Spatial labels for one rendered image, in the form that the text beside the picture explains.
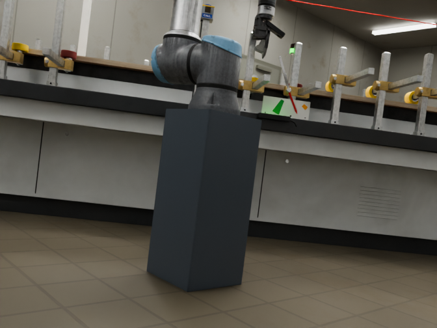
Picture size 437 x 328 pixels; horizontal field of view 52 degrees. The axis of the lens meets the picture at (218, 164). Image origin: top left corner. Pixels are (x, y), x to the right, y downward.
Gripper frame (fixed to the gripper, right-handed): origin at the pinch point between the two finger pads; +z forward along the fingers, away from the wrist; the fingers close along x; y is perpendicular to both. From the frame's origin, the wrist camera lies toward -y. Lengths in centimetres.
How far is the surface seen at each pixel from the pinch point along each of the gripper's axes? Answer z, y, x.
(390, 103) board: 11, -83, -22
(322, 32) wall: -211, -227, -628
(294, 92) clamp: 15.2, -19.6, -5.3
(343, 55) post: -8.1, -44.1, -6.1
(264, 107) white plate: 25.6, -4.8, -5.4
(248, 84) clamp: 14.9, 5.4, -5.3
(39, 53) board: 11, 118, -22
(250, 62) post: 3.1, 5.7, -6.1
